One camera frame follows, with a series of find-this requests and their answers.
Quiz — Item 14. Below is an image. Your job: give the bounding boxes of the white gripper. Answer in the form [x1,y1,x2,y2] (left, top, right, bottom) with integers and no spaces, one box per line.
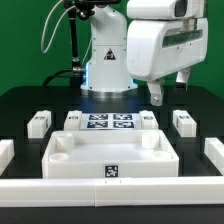
[127,18,208,106]

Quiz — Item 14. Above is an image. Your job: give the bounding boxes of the white desk top tray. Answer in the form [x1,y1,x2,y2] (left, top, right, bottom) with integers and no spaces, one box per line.
[42,130,179,179]

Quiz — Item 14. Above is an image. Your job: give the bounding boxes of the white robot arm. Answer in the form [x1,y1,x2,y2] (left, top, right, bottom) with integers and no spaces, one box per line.
[81,0,208,106]

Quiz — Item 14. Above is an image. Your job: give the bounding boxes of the white right fence block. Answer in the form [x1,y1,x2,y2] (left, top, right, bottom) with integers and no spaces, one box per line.
[204,138,224,176]

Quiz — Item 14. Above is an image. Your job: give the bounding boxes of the white fence block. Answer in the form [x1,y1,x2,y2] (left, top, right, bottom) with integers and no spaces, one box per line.
[204,138,224,176]
[0,139,14,176]

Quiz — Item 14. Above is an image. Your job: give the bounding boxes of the fiducial marker sheet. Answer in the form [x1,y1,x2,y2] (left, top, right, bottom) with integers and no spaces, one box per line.
[80,113,141,130]

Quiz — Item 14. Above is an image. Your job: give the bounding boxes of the white front fence bar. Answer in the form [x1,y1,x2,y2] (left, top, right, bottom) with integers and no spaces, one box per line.
[0,176,224,207]

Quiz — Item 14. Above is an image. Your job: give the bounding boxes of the white left fence block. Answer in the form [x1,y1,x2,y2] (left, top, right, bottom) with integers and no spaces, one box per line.
[0,139,14,176]

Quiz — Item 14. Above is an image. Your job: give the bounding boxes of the black camera stand pole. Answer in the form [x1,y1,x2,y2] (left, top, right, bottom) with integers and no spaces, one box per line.
[63,0,121,88]

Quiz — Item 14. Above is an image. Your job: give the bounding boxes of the black cable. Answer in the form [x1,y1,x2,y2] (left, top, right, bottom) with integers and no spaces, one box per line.
[41,68,75,88]

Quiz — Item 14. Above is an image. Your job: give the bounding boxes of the white cable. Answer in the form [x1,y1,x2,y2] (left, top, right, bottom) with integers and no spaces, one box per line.
[40,0,77,55]

